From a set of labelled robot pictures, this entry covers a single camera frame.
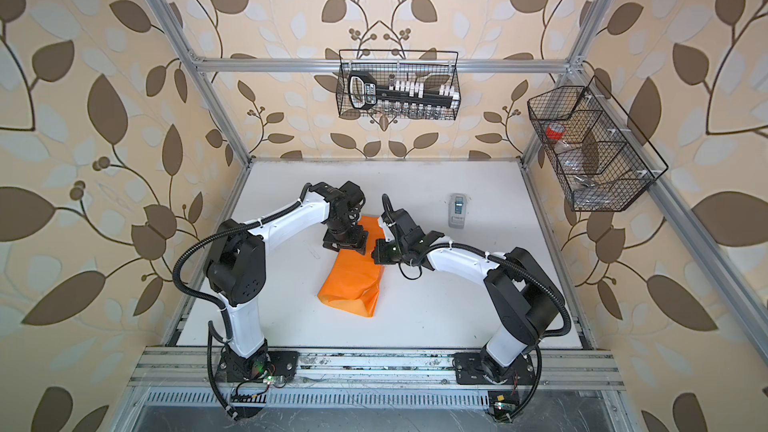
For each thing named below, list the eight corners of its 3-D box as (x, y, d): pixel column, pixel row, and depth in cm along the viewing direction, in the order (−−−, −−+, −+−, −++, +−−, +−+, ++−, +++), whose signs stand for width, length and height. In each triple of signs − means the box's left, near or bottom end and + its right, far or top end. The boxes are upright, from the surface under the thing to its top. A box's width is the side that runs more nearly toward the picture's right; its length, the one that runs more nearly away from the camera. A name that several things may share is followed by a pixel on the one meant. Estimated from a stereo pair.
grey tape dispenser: (448, 228, 103) (451, 220, 99) (445, 202, 111) (447, 193, 107) (469, 228, 103) (472, 220, 99) (464, 202, 111) (467, 193, 107)
